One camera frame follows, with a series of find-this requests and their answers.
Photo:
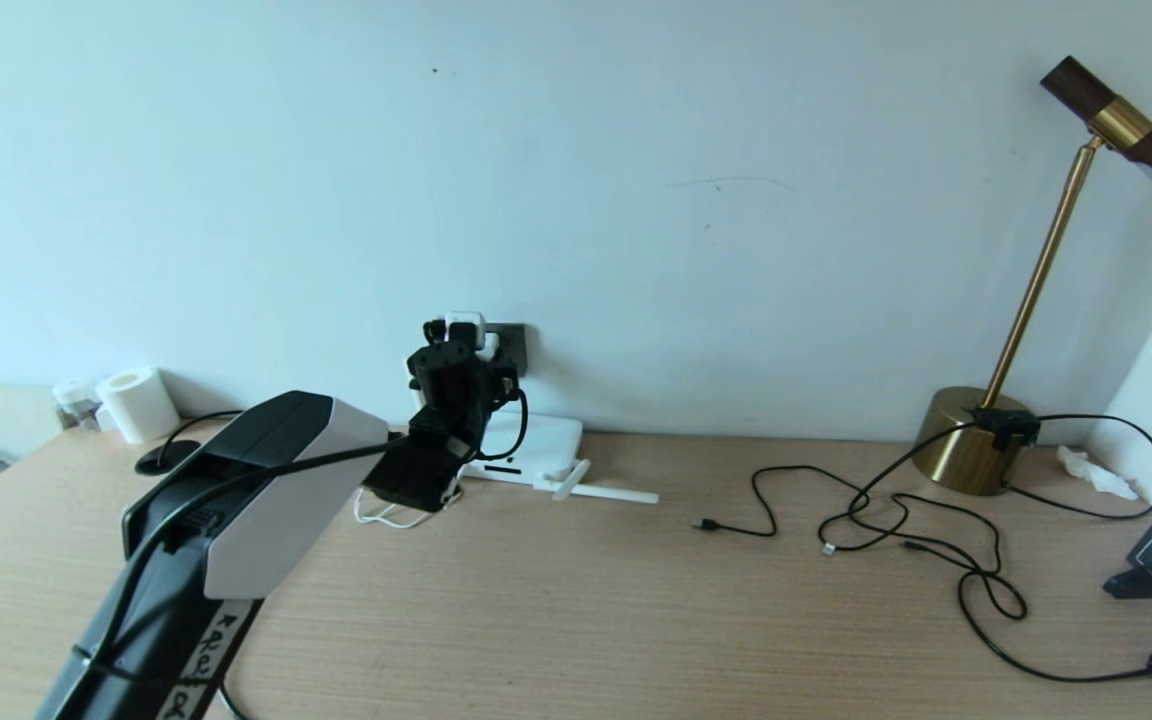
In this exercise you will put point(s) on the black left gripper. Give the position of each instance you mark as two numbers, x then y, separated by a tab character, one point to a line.
458	385

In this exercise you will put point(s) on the white power adapter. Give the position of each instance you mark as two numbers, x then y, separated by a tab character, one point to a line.
464	319

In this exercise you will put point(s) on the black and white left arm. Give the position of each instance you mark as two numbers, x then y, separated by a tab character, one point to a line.
286	510

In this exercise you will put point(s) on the white router with antennas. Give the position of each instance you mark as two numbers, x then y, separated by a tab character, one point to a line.
546	440

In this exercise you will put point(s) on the white toilet paper roll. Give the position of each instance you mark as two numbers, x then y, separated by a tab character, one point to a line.
139	405

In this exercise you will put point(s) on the small jar with white lid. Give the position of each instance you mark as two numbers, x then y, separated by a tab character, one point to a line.
76	400

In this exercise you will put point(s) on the brass desk lamp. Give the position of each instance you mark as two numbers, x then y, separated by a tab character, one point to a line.
956	450

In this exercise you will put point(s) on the crumpled white tissue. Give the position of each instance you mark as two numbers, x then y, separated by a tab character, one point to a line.
1096	472

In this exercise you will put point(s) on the grey wall socket plate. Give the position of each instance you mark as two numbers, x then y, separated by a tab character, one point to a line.
514	345

